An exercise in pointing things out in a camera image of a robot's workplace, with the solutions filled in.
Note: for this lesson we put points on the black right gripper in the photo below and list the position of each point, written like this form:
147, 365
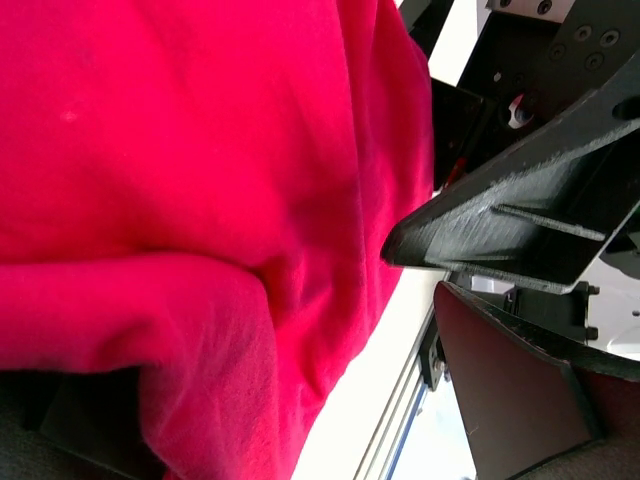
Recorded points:
537, 156

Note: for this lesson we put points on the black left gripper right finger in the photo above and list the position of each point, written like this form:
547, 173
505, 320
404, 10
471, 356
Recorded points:
534, 404

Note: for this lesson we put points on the magenta t shirt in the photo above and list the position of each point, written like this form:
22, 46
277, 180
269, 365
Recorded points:
201, 189

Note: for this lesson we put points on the aluminium front rail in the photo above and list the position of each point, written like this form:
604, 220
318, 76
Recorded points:
421, 374

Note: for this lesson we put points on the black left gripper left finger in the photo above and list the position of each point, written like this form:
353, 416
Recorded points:
73, 426

